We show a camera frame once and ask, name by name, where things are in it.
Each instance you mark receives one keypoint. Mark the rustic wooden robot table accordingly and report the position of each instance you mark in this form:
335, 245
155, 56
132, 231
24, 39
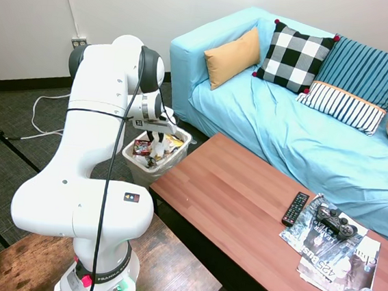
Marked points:
169, 263

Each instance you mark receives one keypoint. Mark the teal striped pillow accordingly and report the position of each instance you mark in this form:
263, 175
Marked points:
366, 72

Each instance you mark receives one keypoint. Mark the wall power outlet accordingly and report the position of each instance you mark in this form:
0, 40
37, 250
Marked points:
79, 43

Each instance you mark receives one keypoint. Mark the black remote control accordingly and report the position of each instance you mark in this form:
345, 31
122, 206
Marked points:
295, 210

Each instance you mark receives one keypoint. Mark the white tissue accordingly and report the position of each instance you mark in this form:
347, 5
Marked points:
158, 148

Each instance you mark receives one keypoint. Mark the pink robot base knob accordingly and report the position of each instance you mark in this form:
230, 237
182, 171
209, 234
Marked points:
87, 281

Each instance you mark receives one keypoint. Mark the yellow baked chips bag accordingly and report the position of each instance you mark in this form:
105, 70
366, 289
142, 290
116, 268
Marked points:
175, 142

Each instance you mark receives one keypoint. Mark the reddish wooden coffee table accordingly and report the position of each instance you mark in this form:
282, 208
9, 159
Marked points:
235, 211

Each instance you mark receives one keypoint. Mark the light blue sofa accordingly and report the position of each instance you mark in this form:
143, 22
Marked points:
317, 154

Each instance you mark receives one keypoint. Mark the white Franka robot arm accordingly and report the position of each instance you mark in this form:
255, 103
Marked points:
88, 135

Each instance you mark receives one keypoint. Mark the navy white striped pillow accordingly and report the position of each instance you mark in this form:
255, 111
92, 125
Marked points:
345, 106

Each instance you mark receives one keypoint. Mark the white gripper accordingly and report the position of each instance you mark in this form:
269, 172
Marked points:
154, 125

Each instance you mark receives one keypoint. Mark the business magazine with 425 print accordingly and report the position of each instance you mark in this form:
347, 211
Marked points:
347, 270

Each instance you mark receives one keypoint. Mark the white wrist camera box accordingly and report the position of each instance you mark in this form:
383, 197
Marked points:
164, 116

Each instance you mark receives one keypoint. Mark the beige plastic trash bin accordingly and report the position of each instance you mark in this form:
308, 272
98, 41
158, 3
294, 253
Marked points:
142, 182

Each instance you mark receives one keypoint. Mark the black game controller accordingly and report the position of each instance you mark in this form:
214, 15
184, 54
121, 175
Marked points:
334, 222

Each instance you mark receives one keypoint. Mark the glossy magazine with portrait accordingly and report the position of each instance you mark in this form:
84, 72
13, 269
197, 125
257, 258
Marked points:
309, 235

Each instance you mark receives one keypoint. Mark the black white checkered pillow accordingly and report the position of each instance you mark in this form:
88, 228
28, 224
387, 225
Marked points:
291, 58

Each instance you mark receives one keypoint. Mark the red candy wrapper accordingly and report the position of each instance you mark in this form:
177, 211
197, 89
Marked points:
142, 147

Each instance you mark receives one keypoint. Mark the plain orange pillow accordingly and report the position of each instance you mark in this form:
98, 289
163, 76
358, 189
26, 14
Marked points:
231, 58

